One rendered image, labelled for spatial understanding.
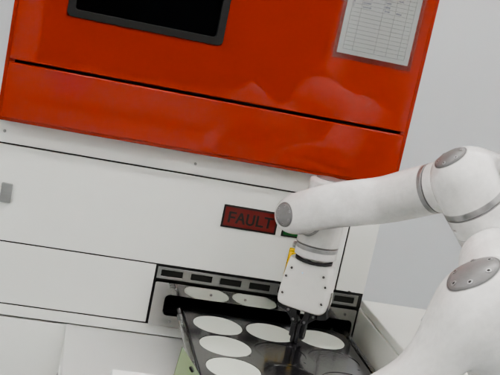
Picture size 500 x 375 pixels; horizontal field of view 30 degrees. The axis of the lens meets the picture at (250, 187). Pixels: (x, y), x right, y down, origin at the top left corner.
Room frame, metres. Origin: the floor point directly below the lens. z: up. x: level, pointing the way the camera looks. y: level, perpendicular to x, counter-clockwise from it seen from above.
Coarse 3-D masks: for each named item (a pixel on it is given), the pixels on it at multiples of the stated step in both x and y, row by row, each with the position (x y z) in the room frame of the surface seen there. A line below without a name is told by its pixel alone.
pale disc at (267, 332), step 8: (248, 328) 1.80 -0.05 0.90; (256, 328) 1.81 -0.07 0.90; (264, 328) 1.82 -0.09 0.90; (272, 328) 1.83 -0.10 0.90; (280, 328) 1.84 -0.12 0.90; (256, 336) 1.76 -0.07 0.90; (264, 336) 1.77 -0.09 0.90; (272, 336) 1.78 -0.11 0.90; (280, 336) 1.79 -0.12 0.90; (288, 336) 1.80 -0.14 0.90
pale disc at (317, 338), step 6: (312, 330) 1.87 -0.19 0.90; (306, 336) 1.82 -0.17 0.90; (312, 336) 1.83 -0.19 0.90; (318, 336) 1.84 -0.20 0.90; (324, 336) 1.85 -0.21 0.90; (330, 336) 1.86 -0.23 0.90; (306, 342) 1.79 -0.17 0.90; (312, 342) 1.80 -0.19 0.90; (318, 342) 1.80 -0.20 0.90; (324, 342) 1.81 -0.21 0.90; (330, 342) 1.82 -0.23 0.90; (336, 342) 1.83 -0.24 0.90; (342, 342) 1.83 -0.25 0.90; (324, 348) 1.78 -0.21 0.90; (330, 348) 1.78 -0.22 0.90; (336, 348) 1.79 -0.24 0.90
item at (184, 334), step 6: (180, 312) 1.80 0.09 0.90; (180, 318) 1.77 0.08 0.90; (180, 324) 1.74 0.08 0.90; (180, 330) 1.72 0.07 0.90; (186, 330) 1.70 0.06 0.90; (186, 336) 1.67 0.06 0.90; (186, 342) 1.64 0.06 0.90; (186, 348) 1.62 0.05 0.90; (192, 348) 1.63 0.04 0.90; (192, 354) 1.59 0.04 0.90; (192, 360) 1.56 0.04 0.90
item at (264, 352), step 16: (192, 320) 1.78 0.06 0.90; (240, 320) 1.84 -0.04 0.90; (256, 320) 1.86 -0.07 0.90; (192, 336) 1.69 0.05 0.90; (224, 336) 1.73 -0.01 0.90; (240, 336) 1.74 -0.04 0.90; (336, 336) 1.86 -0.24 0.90; (208, 352) 1.62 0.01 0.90; (256, 352) 1.68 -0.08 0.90; (272, 352) 1.70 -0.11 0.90; (288, 352) 1.71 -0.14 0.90; (304, 352) 1.73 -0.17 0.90; (320, 352) 1.75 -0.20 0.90; (336, 352) 1.77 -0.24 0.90; (352, 352) 1.79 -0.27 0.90; (272, 368) 1.61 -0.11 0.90; (288, 368) 1.63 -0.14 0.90; (304, 368) 1.64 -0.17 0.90; (320, 368) 1.66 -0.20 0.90; (336, 368) 1.68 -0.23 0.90; (352, 368) 1.70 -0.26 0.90
